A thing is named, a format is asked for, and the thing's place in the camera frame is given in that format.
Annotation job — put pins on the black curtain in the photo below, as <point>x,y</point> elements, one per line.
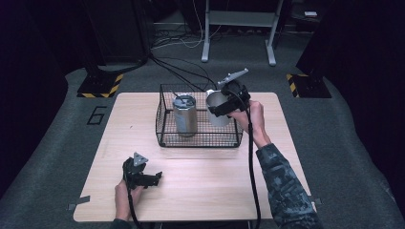
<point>369,63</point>
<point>25,95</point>

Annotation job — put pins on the black cabinet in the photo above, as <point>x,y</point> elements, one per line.
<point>117,31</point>

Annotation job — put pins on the black tape floor marking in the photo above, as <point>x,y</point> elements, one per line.
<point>91,116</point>

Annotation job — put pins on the black hazard-striped stand base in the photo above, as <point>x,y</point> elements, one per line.
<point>310,86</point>
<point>98,86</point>

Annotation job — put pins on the small white box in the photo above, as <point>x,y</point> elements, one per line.
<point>310,13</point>

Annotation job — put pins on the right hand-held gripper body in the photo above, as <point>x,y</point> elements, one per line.
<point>237,93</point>

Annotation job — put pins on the tall steel tumbler with lid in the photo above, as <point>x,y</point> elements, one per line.
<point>185,120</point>

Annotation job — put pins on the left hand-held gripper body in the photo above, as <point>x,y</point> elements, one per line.
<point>133,171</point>

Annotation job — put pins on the grey tape strip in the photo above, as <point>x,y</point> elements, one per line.
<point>79,201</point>
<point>317,201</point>

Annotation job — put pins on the white metal desk frame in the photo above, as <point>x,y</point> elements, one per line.
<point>238,18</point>

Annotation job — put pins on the person's left hand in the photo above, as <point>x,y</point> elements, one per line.
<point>124,198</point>

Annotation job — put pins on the person's right hand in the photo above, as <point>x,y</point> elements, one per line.
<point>253,120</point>

